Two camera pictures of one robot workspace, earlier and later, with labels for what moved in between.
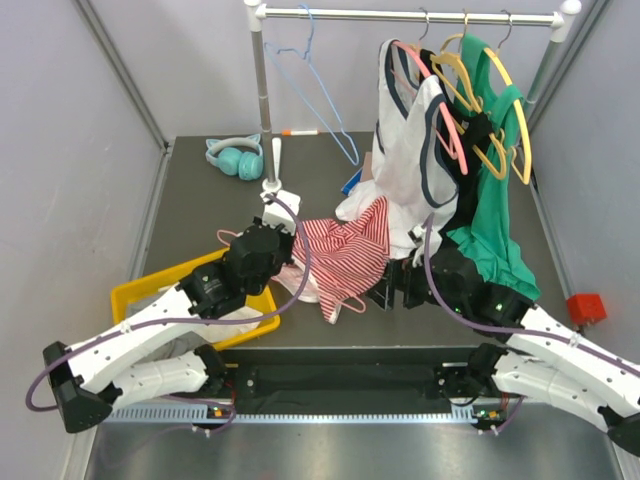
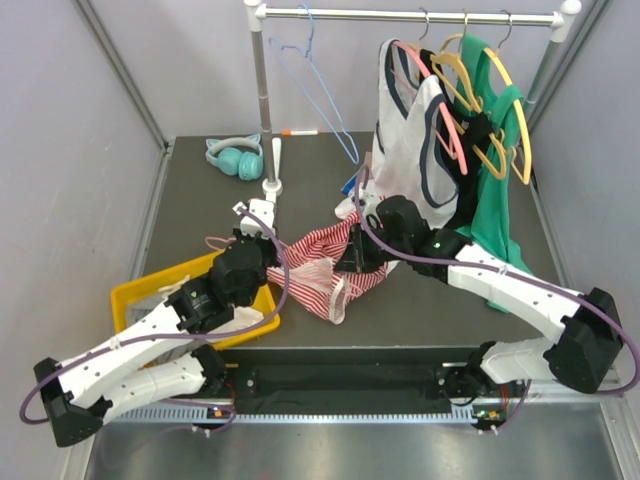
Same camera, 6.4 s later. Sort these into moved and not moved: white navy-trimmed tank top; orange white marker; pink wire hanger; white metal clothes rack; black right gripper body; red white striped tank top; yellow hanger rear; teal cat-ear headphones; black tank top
Moved: red white striped tank top; black right gripper body; pink wire hanger
Not moved: white navy-trimmed tank top; orange white marker; white metal clothes rack; teal cat-ear headphones; yellow hanger rear; black tank top
